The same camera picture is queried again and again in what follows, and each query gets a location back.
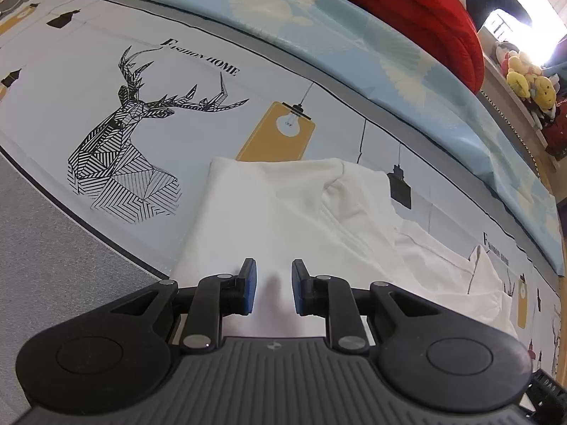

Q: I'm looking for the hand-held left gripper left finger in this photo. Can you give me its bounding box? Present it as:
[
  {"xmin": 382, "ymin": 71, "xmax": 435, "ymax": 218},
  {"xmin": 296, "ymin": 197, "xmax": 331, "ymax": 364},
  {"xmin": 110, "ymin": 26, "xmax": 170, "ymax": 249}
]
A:
[{"xmin": 111, "ymin": 257, "xmax": 258, "ymax": 355}]

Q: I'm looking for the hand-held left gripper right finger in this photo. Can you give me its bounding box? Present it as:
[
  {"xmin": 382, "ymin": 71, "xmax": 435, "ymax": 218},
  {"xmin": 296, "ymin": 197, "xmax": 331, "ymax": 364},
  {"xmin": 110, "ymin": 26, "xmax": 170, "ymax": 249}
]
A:
[{"xmin": 291, "ymin": 259, "xmax": 444, "ymax": 352}]

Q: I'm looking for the white small shirt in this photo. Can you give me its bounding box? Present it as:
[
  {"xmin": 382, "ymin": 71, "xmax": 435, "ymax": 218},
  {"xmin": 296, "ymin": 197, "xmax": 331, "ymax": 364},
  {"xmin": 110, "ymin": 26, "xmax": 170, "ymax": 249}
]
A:
[{"xmin": 170, "ymin": 156, "xmax": 521, "ymax": 341}]

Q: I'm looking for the light blue patterned quilt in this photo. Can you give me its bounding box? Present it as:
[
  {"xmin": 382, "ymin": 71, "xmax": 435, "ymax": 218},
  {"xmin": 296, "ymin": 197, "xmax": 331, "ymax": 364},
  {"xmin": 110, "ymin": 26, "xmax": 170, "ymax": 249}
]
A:
[{"xmin": 66, "ymin": 0, "xmax": 567, "ymax": 275}]

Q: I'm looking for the dark red cushion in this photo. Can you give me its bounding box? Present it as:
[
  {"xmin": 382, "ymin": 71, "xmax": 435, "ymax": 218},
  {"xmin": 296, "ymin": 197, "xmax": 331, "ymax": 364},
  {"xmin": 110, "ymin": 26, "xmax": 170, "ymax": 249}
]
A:
[{"xmin": 543, "ymin": 102, "xmax": 567, "ymax": 157}]

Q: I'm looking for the grey printed bed sheet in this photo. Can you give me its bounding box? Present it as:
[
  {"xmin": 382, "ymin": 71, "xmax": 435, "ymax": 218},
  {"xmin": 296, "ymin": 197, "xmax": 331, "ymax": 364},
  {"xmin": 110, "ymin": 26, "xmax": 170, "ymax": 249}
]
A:
[{"xmin": 0, "ymin": 0, "xmax": 562, "ymax": 412}]

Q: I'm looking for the red folded quilt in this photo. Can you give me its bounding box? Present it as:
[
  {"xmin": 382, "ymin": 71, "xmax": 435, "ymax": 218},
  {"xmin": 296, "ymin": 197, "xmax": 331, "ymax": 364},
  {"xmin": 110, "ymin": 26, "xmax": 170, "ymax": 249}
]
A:
[{"xmin": 283, "ymin": 0, "xmax": 485, "ymax": 95}]

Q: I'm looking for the yellow plush toy with blue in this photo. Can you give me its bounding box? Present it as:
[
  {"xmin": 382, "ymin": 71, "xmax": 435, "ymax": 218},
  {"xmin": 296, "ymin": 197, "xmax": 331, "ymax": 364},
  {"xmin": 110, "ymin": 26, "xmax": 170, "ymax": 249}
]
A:
[{"xmin": 529, "ymin": 73, "xmax": 558, "ymax": 113}]

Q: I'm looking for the yellow plush duck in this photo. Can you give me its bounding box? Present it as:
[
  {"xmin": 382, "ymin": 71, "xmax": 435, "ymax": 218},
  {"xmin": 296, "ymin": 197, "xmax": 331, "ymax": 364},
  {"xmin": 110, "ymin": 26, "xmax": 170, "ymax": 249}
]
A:
[{"xmin": 506, "ymin": 51, "xmax": 539, "ymax": 98}]

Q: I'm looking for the window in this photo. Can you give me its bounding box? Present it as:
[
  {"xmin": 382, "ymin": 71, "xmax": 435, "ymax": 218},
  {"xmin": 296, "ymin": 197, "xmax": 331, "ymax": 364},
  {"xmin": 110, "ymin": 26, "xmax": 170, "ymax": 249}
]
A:
[{"xmin": 509, "ymin": 0, "xmax": 567, "ymax": 60}]

